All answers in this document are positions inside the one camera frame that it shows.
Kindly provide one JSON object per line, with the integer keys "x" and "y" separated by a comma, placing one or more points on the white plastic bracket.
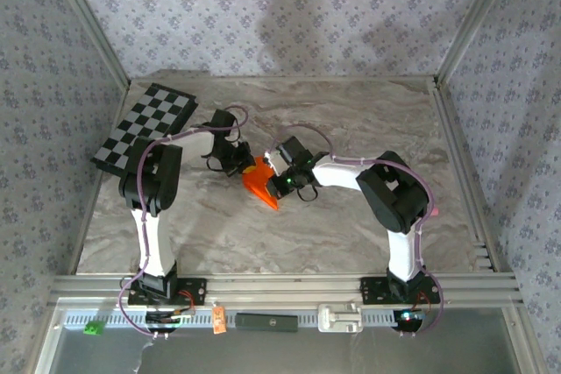
{"x": 339, "y": 318}

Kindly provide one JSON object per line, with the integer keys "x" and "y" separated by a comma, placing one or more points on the orange cloth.
{"x": 258, "y": 181}

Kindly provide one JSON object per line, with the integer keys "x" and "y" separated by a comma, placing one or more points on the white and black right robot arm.
{"x": 405, "y": 251}

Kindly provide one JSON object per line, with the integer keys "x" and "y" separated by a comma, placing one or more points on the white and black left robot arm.
{"x": 155, "y": 242}

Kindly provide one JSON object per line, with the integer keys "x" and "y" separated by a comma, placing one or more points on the black bar device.
{"x": 266, "y": 322}

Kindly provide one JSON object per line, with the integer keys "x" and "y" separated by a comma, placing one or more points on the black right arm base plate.
{"x": 372, "y": 291}

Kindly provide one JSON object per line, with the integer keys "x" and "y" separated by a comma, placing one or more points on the orange tag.
{"x": 219, "y": 320}

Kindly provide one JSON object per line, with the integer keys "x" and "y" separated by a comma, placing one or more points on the aluminium table side rail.
{"x": 87, "y": 220}
{"x": 462, "y": 172}

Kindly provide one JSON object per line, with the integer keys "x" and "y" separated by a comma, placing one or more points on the black and grey chessboard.
{"x": 144, "y": 129}

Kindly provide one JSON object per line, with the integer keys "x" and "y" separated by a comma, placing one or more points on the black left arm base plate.
{"x": 195, "y": 291}

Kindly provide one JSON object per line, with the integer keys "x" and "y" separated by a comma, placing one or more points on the green connector block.
{"x": 94, "y": 328}

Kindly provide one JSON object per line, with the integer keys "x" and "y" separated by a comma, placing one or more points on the aluminium frame cross rail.
{"x": 280, "y": 288}

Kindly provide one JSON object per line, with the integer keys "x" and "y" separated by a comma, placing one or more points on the pink toy microphone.
{"x": 435, "y": 212}

